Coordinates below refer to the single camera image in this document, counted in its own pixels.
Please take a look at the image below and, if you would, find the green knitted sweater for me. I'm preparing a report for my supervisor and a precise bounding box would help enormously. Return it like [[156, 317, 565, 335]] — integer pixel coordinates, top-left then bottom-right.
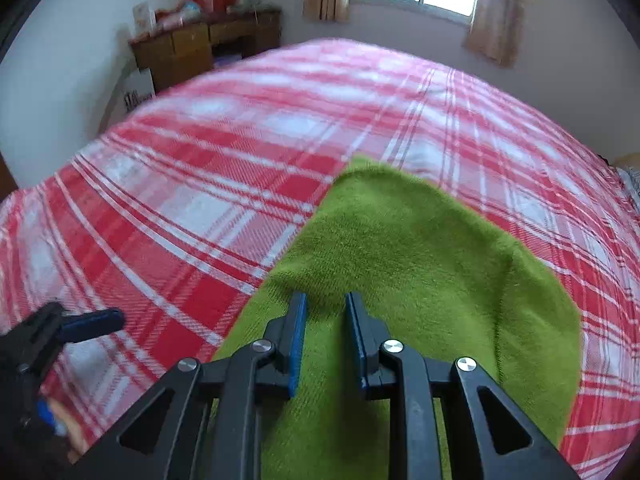
[[210, 156, 583, 480]]

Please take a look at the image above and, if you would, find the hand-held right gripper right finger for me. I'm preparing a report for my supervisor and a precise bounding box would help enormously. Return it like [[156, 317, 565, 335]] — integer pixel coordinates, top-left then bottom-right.
[[346, 291, 576, 480]]

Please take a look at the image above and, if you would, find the striped pillow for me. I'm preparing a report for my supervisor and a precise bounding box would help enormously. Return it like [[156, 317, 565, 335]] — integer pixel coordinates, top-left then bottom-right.
[[617, 165, 640, 203]]

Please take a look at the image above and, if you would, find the white paper bag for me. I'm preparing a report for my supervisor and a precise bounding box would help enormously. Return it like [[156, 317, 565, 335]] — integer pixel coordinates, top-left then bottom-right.
[[122, 69, 156, 113]]

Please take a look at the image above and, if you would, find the red plaid bed sheet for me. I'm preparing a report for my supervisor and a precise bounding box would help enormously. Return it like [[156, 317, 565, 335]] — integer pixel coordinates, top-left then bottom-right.
[[0, 37, 640, 480]]

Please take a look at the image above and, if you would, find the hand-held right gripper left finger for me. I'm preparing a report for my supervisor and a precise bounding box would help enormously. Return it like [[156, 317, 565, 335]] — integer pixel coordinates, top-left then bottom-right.
[[75, 291, 308, 480]]

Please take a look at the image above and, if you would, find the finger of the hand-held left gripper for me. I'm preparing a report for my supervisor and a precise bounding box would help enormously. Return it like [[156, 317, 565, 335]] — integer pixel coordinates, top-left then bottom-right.
[[56, 307, 126, 345]]

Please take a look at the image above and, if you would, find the person's left hand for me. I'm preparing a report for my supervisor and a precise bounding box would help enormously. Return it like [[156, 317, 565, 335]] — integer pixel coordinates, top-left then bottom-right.
[[49, 399, 97, 465]]

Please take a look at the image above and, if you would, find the brown wooden desk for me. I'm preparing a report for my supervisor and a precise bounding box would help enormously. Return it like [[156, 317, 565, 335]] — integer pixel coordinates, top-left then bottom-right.
[[129, 6, 283, 95]]

